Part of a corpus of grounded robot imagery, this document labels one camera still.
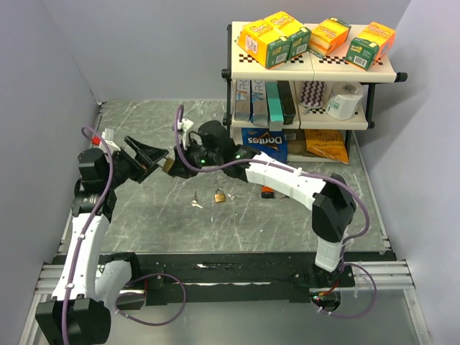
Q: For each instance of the beige three tier shelf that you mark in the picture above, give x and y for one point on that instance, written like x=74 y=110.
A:
x=307 y=67

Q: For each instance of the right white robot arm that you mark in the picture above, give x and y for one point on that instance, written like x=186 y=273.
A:
x=331 y=204

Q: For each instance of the yellow sponge box left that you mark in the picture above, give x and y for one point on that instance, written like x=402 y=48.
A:
x=265 y=43

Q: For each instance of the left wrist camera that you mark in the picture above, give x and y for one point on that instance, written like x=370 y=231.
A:
x=108 y=136

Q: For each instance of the brown snack bag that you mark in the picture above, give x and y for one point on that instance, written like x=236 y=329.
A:
x=296 y=143

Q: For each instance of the yellow sponge box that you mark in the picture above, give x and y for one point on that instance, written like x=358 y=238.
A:
x=265 y=43
x=294 y=30

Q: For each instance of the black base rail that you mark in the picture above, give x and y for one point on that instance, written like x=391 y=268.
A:
x=234 y=277

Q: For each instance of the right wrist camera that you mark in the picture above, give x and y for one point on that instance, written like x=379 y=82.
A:
x=184 y=128

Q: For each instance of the purple zigzag sponge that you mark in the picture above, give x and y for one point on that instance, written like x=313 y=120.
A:
x=312 y=94

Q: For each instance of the teal box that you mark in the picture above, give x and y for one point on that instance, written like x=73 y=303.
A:
x=274 y=106

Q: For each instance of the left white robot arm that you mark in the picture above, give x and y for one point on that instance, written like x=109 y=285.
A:
x=82 y=304

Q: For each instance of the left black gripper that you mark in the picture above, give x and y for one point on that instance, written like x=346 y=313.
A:
x=148 y=157

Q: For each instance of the aluminium frame rail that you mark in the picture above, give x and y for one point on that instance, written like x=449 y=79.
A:
x=393 y=275

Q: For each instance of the toilet paper roll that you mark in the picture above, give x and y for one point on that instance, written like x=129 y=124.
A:
x=344 y=100

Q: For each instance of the orange black padlock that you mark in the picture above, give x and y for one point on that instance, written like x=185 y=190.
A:
x=267 y=192

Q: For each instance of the orange green sponge box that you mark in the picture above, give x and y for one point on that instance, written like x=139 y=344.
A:
x=374 y=41

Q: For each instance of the orange sponge pack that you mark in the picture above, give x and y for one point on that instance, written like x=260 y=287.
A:
x=328 y=36

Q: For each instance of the large padlock silver keys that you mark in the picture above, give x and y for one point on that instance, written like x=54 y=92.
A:
x=195 y=201

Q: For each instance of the small brass padlock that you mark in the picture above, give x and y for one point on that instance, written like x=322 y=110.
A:
x=219 y=196

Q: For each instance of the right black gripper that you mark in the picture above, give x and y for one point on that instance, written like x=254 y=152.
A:
x=180 y=168

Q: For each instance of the yellow honey dijon bag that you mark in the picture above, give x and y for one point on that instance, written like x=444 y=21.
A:
x=326 y=143

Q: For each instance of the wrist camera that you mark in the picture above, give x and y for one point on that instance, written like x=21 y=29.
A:
x=184 y=128
x=108 y=136

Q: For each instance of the large brass padlock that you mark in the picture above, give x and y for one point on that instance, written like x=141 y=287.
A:
x=168 y=164

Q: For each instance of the black green box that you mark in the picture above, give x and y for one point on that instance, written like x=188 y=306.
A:
x=287 y=101

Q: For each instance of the blue Doritos bag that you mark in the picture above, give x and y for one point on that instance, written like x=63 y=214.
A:
x=272 y=143

